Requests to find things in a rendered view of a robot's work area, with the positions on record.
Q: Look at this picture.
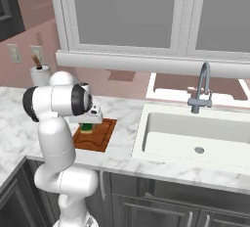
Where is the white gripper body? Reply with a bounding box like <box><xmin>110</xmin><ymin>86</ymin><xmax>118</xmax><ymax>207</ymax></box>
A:
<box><xmin>67</xmin><ymin>113</ymin><xmax>104</xmax><ymax>125</ymax></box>

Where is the green and yellow sponge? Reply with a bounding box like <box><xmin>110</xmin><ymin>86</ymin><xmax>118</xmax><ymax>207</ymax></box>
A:
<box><xmin>80</xmin><ymin>122</ymin><xmax>96</xmax><ymax>135</ymax></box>

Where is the brown wooden cutting board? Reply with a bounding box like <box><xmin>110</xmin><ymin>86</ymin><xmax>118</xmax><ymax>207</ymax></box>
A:
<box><xmin>71</xmin><ymin>116</ymin><xmax>118</xmax><ymax>154</ymax></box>

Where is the white paper towel roll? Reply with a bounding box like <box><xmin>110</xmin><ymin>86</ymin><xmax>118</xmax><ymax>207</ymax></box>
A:
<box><xmin>29</xmin><ymin>64</ymin><xmax>52</xmax><ymax>87</ymax></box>

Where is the brown paper towel holder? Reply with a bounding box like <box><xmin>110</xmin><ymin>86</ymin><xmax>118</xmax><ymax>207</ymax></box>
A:
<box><xmin>30</xmin><ymin>53</ymin><xmax>44</xmax><ymax>70</ymax></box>

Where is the dark narrow base cupboard door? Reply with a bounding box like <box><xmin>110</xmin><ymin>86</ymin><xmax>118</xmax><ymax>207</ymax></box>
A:
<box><xmin>85</xmin><ymin>169</ymin><xmax>114</xmax><ymax>227</ymax></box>

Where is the dark corner base cupboard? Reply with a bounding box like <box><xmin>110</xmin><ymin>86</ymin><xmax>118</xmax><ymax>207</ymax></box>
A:
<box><xmin>0</xmin><ymin>158</ymin><xmax>45</xmax><ymax>227</ymax></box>

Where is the white sink basin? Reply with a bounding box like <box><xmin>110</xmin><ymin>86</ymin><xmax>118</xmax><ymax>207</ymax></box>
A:
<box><xmin>131</xmin><ymin>102</ymin><xmax>250</xmax><ymax>177</ymax></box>

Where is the grey metal tap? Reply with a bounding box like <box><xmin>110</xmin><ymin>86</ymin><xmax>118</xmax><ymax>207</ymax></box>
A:
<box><xmin>187</xmin><ymin>61</ymin><xmax>214</xmax><ymax>114</ymax></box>

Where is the dark panel under sink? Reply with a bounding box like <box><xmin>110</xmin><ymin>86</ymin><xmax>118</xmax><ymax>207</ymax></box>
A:
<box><xmin>136</xmin><ymin>176</ymin><xmax>250</xmax><ymax>215</ymax></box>

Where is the silver vertical cupboard handle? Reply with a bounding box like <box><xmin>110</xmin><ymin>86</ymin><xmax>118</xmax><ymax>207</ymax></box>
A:
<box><xmin>99</xmin><ymin>170</ymin><xmax>107</xmax><ymax>202</ymax></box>

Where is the white wall outlet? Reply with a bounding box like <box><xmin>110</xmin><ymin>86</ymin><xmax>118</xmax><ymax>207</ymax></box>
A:
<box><xmin>6</xmin><ymin>43</ymin><xmax>22</xmax><ymax>65</ymax></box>
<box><xmin>29</xmin><ymin>44</ymin><xmax>44</xmax><ymax>63</ymax></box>

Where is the pink wall switch plate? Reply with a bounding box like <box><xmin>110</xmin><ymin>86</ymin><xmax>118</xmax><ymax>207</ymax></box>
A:
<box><xmin>35</xmin><ymin>30</ymin><xmax>44</xmax><ymax>46</ymax></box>

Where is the dark wall cupboard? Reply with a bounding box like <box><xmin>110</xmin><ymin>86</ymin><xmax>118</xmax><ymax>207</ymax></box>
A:
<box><xmin>0</xmin><ymin>0</ymin><xmax>26</xmax><ymax>43</ymax></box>

